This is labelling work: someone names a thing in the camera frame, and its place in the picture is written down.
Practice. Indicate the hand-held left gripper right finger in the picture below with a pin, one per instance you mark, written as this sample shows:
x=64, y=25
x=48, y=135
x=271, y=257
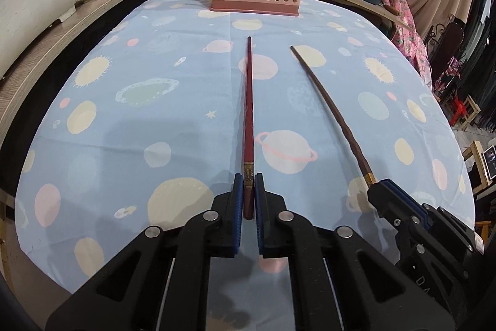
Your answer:
x=259, y=226

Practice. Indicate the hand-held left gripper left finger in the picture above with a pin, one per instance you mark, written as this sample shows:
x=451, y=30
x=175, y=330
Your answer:
x=238, y=222

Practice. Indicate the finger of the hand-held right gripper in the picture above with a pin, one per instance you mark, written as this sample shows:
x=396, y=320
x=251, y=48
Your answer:
x=403, y=199
x=391, y=207

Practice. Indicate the red chopstick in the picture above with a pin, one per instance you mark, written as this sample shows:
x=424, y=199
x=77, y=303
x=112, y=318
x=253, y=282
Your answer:
x=248, y=114

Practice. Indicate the dark brown twisted chopstick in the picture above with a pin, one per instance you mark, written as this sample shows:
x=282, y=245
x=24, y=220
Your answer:
x=333, y=102

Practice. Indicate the framed picture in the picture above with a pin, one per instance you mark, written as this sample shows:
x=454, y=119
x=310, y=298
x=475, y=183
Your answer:
x=489, y=162

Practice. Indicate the red stool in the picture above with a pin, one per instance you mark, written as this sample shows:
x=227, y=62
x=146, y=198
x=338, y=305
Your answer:
x=457, y=109

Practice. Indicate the wooden stool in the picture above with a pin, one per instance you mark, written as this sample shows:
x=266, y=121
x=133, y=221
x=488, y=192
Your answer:
x=471, y=110

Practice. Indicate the dark ornate chair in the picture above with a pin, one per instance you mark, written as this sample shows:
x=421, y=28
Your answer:
x=449, y=48

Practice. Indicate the pink floral garment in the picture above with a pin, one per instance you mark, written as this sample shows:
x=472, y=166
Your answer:
x=412, y=40

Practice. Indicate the grey wooden counter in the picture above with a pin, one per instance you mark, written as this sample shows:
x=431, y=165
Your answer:
x=46, y=55

